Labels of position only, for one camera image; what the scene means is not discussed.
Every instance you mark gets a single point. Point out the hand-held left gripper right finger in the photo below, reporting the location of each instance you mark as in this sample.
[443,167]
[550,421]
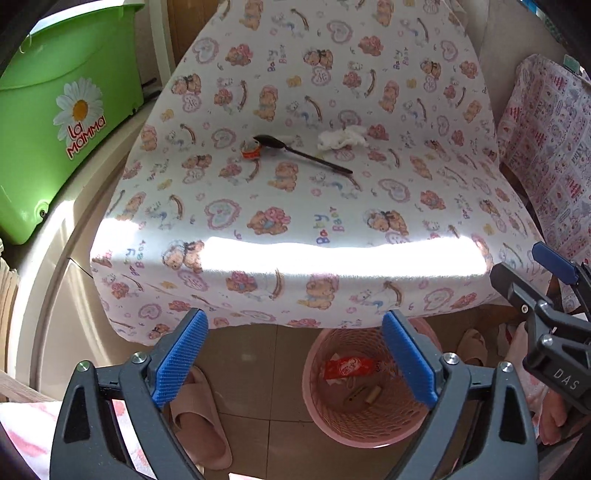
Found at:
[408,357]

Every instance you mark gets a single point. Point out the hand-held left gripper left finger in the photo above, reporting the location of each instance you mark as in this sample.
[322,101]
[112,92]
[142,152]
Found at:
[182,350]

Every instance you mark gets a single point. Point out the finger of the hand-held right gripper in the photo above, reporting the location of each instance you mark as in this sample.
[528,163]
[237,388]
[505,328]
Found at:
[512,281]
[554,263]

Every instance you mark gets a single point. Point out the beige cork cylinder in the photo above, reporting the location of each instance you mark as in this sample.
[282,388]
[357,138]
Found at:
[374,396]

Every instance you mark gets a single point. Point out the red white snack wrapper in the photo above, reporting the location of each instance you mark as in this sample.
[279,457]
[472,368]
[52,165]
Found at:
[351,368]

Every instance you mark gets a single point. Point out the pink plastic mesh basket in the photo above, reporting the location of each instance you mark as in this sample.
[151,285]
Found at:
[360,424]

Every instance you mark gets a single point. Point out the black plastic spoon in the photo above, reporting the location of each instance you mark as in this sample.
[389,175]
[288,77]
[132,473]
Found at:
[314,158]

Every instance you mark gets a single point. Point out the white tissue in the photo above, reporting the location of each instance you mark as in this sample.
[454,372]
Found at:
[341,137]

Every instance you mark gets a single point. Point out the person's right hand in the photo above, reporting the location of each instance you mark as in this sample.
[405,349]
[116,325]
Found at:
[556,420]

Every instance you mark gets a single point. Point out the pink slipper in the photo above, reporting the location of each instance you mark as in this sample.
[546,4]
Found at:
[203,424]
[471,346]

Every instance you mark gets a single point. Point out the pink patchwork print cloth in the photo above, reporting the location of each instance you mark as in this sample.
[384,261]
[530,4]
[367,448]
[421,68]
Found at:
[549,152]

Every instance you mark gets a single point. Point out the cream cabinet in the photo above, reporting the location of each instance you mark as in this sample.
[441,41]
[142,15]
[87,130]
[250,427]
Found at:
[69,277]

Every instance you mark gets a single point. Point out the bear print cloth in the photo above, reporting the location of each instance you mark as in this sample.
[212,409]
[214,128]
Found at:
[323,212]

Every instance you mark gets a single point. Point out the pink patterned white clothing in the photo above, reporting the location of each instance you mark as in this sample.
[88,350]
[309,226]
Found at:
[27,434]

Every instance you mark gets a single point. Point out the stack of books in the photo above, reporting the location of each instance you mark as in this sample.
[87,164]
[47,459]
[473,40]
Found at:
[7,300]

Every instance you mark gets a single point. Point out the green plastic storage box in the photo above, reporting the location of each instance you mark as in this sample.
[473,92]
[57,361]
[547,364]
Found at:
[69,115]

